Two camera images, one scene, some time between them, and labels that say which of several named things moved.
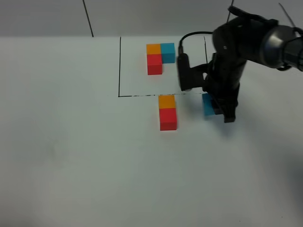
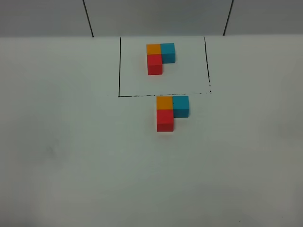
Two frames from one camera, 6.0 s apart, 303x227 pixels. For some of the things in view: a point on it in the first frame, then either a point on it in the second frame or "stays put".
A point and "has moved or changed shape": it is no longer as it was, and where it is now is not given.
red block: x=167 y=117 has moved or changed shape
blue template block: x=168 y=53 stays put
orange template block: x=155 y=48 stays put
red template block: x=154 y=64 stays put
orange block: x=166 y=101 has moved or changed shape
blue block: x=208 y=104 to x=181 y=104
